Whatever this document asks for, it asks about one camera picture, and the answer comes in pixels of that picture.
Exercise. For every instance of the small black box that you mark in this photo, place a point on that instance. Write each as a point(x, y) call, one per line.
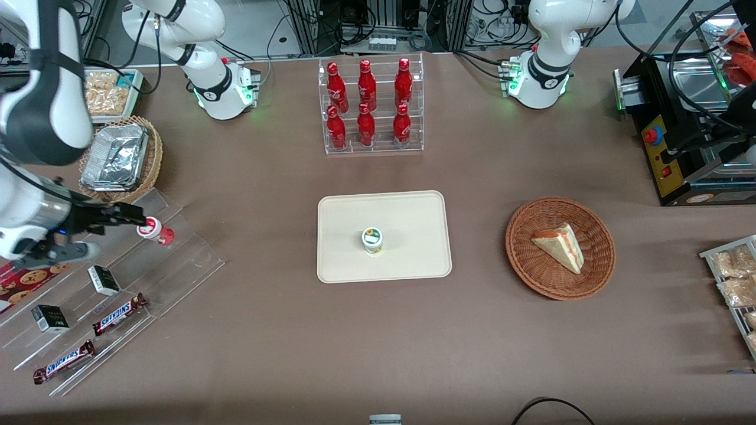
point(104, 281)
point(50, 319)

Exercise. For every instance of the black machine with yellow panel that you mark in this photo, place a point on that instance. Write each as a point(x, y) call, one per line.
point(685, 153)

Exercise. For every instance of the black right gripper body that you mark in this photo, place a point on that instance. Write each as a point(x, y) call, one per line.
point(81, 218)

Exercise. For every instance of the red emergency stop button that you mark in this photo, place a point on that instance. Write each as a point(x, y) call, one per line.
point(652, 136)

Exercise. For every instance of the red cookie box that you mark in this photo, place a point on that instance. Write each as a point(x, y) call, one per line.
point(23, 284)

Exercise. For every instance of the green gum bottle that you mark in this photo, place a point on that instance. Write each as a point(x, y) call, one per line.
point(372, 242)

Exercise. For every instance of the beige plastic tray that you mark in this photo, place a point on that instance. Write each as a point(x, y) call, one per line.
point(413, 236)

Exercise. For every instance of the brown round wicker basket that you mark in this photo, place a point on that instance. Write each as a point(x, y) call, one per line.
point(531, 271)

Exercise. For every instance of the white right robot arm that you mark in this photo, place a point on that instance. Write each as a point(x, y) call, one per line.
point(47, 88)

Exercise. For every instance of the white plastic bin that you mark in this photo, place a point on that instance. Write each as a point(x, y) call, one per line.
point(137, 94)

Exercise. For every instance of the aluminium foil tray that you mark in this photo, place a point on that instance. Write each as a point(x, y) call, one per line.
point(118, 153)

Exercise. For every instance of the tray of packaged snacks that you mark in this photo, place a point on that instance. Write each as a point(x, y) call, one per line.
point(709, 255)

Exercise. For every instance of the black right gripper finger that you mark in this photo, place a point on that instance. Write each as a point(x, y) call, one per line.
point(127, 221)
point(129, 211)

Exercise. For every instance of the red cola bottle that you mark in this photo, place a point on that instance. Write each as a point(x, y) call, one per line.
point(336, 88)
point(367, 85)
point(366, 127)
point(336, 130)
point(401, 127)
point(403, 82)

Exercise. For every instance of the clear acrylic stepped display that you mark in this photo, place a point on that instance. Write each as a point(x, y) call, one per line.
point(177, 265)

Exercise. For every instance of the small clear snack bag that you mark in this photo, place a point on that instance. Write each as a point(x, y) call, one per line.
point(101, 80)

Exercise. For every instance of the white power strip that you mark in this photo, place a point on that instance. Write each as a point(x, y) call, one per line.
point(382, 43)

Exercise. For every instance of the grey box object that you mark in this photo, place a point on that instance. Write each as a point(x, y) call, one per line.
point(385, 420)

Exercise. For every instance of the large clear snack bag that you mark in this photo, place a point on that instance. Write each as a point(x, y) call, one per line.
point(109, 101)

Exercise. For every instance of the clear acrylic bottle rack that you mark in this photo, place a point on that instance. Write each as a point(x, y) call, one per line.
point(384, 118)

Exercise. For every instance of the red gum bottle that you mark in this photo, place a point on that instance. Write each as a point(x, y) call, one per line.
point(155, 230)

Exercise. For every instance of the clear bag of snacks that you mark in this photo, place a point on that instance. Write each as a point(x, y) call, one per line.
point(732, 262)
point(738, 292)

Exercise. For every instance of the teal snack pack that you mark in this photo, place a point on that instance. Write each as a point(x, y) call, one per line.
point(125, 81)

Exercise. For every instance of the light wicker basket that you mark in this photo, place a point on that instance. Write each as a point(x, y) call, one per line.
point(155, 159)

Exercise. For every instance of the Snickers chocolate bar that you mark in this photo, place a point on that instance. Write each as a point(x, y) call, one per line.
point(64, 362)
point(118, 314)

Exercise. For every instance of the triangle sandwich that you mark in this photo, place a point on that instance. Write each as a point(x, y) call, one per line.
point(561, 245)

